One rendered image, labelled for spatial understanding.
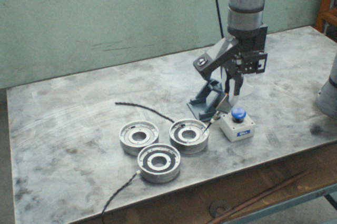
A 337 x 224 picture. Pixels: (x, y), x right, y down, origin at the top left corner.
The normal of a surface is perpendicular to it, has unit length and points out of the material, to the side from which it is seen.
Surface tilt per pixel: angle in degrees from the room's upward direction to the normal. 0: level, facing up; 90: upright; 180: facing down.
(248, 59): 90
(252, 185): 0
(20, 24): 90
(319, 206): 0
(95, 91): 0
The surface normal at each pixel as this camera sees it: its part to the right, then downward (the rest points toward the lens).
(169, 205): -0.02, -0.78
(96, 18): 0.35, 0.58
